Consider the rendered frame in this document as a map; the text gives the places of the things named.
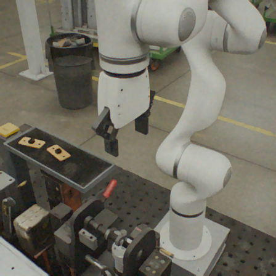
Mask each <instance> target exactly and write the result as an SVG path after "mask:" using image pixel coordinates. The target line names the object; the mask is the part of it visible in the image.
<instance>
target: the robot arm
mask: <svg viewBox="0 0 276 276"><path fill-rule="evenodd" d="M208 5H209V6H210V8H212V10H208ZM95 12H96V20H97V34H98V42H99V57H100V66H101V67H102V68H103V72H101V74H100V78H99V90H98V117H97V119H96V120H95V121H94V124H93V125H92V130H93V131H94V132H95V133H96V134H97V135H98V136H100V137H103V142H104V150H105V152H107V153H109V154H110V155H112V156H114V157H117V156H118V139H116V138H115V137H116V135H117V132H118V130H119V128H121V127H123V126H124V125H126V124H128V123H129V122H130V121H132V120H133V119H134V120H135V121H134V122H135V130H136V131H138V132H140V133H143V134H145V135H147V134H148V118H147V117H149V116H150V109H151V107H152V105H153V102H152V100H153V98H154V96H155V91H154V90H151V89H150V88H149V78H148V70H147V67H148V65H149V45H151V46H156V47H165V48H174V47H178V46H182V49H183V51H184V53H185V55H186V57H187V60H188V62H189V65H190V69H191V75H192V77H191V83H190V88H189V94H188V97H187V102H186V105H185V108H184V111H183V114H182V116H181V118H180V120H179V122H178V123H177V125H176V127H175V128H174V129H173V130H172V131H171V132H170V134H169V135H168V136H167V137H166V138H165V140H164V141H163V142H162V143H161V145H160V146H159V147H158V150H157V152H156V155H155V161H156V165H157V167H158V169H159V170H160V171H161V172H163V173H164V174H166V175H168V176H171V177H173V178H175V179H178V180H180V181H181V182H178V183H177V184H175V185H174V186H173V188H172V190H171V194H170V208H169V221H168V222H167V223H166V224H165V225H164V226H163V227H162V229H161V231H160V245H161V247H162V248H164V249H165V250H167V251H169V252H170V253H172V254H174V259H176V260H178V261H184V262H192V261H197V260H199V259H201V258H203V257H204V256H206V255H207V253H208V252H209V250H210V248H211V243H212V238H211V234H210V232H209V230H208V229H207V227H206V226H205V225H204V221H205V210H206V202H207V199H208V198H210V197H213V196H214V195H216V194H218V193H219V192H220V191H221V190H223V189H224V188H225V187H226V185H227V184H228V183H229V180H230V178H231V177H232V165H231V163H230V161H229V159H228V158H227V157H225V156H224V155H223V154H221V153H218V152H216V151H214V150H210V149H208V148H205V147H202V146H199V145H196V144H193V143H191V142H190V138H191V136H192V135H193V134H194V133H196V132H198V131H201V130H204V129H206V128H208V127H210V126H211V125H212V124H213V123H214V122H215V121H216V119H217V118H218V116H219V113H220V110H221V107H222V103H223V101H224V96H225V91H226V81H225V78H224V76H223V74H222V73H221V71H220V70H219V69H218V67H217V66H216V64H215V63H214V61H213V58H212V51H213V50H216V51H221V52H228V53H231V54H238V55H249V54H253V53H256V52H257V51H259V50H260V49H261V48H262V46H263V44H264V43H265V40H266V35H267V31H266V24H265V22H264V20H263V18H262V16H261V15H260V13H259V12H258V10H257V9H256V8H255V7H254V6H253V5H252V4H251V3H250V2H249V1H248V0H95ZM109 126H112V127H113V129H112V132H111V134H110V133H108V132H107V131H108V128H109Z"/></svg>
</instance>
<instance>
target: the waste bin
mask: <svg viewBox="0 0 276 276"><path fill-rule="evenodd" d="M45 51H46V59H48V68H49V72H53V74H54V80H55V86H56V90H57V95H58V98H59V103H60V105H61V106H63V107H65V108H69V109H79V108H84V107H87V106H88V105H90V104H91V103H92V101H93V87H92V70H95V57H94V49H93V39H92V38H91V37H90V36H86V35H84V34H79V33H61V34H56V35H53V36H51V37H49V38H47V39H46V41H45Z"/></svg>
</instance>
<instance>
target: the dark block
mask: <svg viewBox="0 0 276 276"><path fill-rule="evenodd" d="M171 264H172V259H170V258H168V257H167V256H165V255H163V254H162V253H160V252H159V251H157V250H154V251H153V252H152V253H151V255H150V256H149V257H148V258H147V259H146V261H145V262H144V263H143V264H142V265H141V266H140V267H139V268H138V276H170V274H171Z"/></svg>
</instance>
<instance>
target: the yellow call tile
mask: <svg viewBox="0 0 276 276"><path fill-rule="evenodd" d="M19 130H20V129H19V127H17V126H15V125H13V124H11V123H7V124H4V125H2V126H1V127H0V134H1V135H2V136H4V137H7V136H9V135H11V134H13V133H15V132H17V131H19Z"/></svg>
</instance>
